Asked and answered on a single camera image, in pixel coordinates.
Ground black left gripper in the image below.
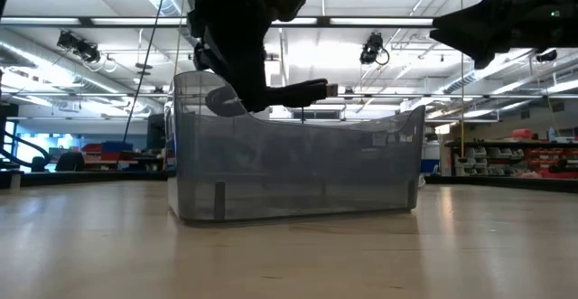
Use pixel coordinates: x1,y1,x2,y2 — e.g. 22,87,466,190
187,12,329,118

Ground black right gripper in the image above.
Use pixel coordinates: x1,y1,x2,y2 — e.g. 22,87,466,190
429,0,547,70

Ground grey translucent plastic bin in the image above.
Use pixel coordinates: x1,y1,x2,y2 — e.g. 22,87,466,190
164,70,426,222

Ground shelf unit with storage bins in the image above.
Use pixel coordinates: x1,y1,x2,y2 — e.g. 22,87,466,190
444,128,578,179

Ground black upright monitor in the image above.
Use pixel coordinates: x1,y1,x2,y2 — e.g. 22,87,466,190
145,113,167,151

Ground red and blue boxes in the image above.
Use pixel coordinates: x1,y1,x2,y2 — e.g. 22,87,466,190
80,141,139,164

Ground black office chair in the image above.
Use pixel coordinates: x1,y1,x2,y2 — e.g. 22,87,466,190
56,152,86,173

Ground black curved tubing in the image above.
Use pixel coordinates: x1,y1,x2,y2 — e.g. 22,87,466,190
0,129,51,173

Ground long black hanging cable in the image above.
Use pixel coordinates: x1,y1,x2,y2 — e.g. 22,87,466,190
121,0,172,145

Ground black aluminium table frame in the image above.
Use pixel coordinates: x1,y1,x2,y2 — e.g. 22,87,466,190
0,170,578,195

